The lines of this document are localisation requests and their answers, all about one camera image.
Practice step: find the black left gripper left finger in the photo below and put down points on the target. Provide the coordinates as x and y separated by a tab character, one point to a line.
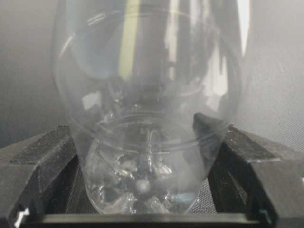
38	175

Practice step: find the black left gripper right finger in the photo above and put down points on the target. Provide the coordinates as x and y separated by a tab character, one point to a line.
258	177

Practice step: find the clear plastic bottle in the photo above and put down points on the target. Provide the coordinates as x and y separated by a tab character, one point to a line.
150	89

